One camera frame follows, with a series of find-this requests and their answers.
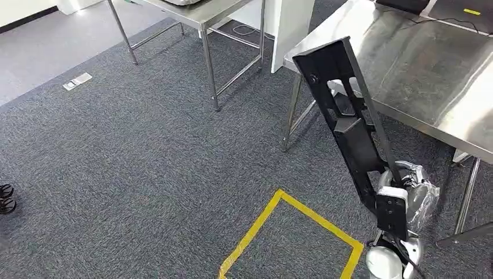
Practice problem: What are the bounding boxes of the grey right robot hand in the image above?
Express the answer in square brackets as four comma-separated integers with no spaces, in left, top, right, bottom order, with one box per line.
[379,160,441,234]

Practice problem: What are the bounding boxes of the black plastic panel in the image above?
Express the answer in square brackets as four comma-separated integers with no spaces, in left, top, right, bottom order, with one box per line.
[292,36,405,216]

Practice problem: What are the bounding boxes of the large steel work table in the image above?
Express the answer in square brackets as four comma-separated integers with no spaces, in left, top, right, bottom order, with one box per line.
[282,0,493,247]

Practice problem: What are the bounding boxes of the yellow floor tape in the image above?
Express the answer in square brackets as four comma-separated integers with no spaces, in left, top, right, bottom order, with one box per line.
[217,188,365,279]

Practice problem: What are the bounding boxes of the dark grey table mat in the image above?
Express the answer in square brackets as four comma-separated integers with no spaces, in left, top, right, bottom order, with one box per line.
[420,0,493,36]

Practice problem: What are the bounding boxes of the black device on table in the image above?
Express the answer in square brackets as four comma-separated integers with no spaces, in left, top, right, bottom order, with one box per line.
[375,0,432,15]

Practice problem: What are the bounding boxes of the white cabinet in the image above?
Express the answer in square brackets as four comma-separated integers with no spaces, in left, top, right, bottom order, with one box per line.
[227,0,316,74]

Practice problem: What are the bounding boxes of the silver floor socket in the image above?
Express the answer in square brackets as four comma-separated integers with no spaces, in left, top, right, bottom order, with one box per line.
[62,72,93,92]

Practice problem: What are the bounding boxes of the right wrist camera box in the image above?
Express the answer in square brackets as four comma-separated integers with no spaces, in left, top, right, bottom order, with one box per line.
[375,186,410,241]

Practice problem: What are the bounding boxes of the thin black table cable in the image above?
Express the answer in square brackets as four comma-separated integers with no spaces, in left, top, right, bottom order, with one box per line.
[400,17,493,37]

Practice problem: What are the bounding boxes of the white floor cable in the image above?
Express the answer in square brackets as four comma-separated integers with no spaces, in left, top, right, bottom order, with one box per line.
[231,23,276,41]

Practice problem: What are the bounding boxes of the small steel frame table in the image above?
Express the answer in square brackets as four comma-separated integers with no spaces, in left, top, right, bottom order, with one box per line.
[106,0,267,113]

